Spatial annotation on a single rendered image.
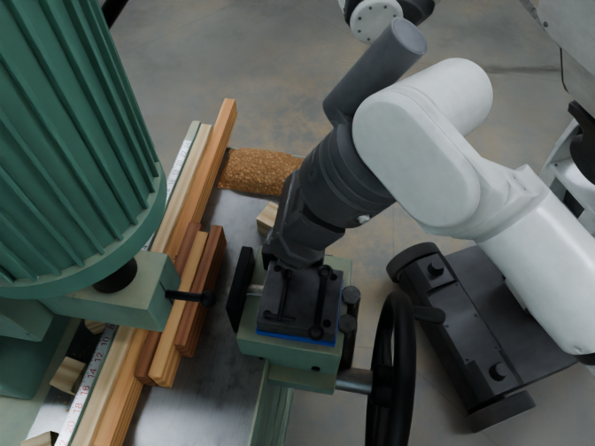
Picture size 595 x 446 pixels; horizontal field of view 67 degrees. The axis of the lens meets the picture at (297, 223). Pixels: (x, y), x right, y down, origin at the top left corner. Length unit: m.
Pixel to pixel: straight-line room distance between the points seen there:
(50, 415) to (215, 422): 0.28
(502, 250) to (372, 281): 1.36
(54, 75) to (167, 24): 2.64
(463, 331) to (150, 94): 1.80
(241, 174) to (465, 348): 0.95
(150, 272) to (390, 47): 0.34
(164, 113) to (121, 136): 1.99
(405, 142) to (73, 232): 0.23
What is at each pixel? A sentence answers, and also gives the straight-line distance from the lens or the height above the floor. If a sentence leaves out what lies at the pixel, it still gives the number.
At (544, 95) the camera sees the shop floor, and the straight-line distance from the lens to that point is 2.62.
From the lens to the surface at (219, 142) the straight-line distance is 0.79.
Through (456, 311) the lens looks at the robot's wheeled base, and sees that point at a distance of 1.51.
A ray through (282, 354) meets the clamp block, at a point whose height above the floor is 0.93.
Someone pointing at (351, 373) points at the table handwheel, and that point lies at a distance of 0.71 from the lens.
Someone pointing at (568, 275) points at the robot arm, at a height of 1.23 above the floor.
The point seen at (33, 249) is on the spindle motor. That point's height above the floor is 1.26.
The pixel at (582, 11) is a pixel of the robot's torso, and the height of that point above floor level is 1.23.
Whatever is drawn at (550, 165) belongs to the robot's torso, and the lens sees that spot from 1.00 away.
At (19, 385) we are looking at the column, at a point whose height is 0.85.
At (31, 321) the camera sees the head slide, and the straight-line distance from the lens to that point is 0.58.
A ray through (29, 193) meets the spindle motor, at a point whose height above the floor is 1.30.
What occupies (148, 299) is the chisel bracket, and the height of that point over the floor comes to 1.07.
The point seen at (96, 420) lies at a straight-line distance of 0.61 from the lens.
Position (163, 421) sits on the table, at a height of 0.90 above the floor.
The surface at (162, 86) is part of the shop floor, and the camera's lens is 2.46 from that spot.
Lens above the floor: 1.51
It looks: 57 degrees down
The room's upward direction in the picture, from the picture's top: straight up
